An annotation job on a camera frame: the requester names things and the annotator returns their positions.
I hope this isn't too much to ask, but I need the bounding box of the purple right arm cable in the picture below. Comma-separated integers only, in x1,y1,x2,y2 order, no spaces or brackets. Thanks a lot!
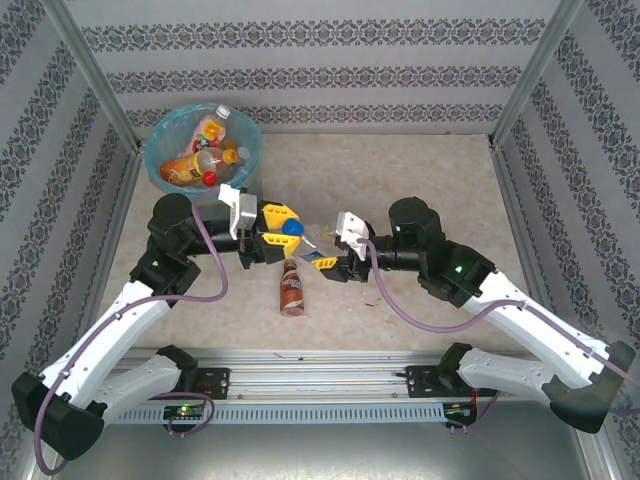
363,238,640,435

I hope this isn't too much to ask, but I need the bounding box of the orange juice bottle yellow cap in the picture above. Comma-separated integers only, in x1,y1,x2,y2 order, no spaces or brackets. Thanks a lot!
159,147,239,189

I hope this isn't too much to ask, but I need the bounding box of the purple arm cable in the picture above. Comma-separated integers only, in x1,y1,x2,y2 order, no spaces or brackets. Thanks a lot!
33,204,230,476
363,238,640,435

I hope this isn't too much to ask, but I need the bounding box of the pink printed plastic bottle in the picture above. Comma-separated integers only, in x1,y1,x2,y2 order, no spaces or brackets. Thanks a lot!
191,104,232,154

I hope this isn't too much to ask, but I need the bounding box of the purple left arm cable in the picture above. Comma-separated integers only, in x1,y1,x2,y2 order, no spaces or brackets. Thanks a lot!
33,204,230,476

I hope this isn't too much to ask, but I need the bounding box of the white slotted cable duct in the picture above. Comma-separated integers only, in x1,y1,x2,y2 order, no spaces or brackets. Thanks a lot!
104,403,447,425

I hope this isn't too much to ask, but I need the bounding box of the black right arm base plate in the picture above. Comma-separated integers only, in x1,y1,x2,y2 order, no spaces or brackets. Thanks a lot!
404,364,496,400

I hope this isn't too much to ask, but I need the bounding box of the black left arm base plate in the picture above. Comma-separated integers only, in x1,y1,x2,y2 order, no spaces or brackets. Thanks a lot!
179,367,231,401

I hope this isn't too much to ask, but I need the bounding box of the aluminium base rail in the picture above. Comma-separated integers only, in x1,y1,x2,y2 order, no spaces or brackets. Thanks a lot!
47,347,589,401

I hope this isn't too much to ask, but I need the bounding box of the grey steel sheet shelf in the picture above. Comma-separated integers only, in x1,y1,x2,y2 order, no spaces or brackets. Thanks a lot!
29,422,619,480

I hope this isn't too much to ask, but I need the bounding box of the blue plastic bin liner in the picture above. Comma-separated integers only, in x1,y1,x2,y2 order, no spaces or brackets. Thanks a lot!
144,102,264,194

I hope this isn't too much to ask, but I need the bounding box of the clear water bottle blue cap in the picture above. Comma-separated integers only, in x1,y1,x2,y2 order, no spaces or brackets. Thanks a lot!
281,218,344,266

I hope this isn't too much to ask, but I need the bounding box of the aluminium frame post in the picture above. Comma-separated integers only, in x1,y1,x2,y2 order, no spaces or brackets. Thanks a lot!
39,0,147,151
489,0,586,149

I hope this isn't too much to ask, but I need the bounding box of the brown coffee drink bottle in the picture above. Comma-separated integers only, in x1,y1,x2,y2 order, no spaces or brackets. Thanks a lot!
278,258,307,319

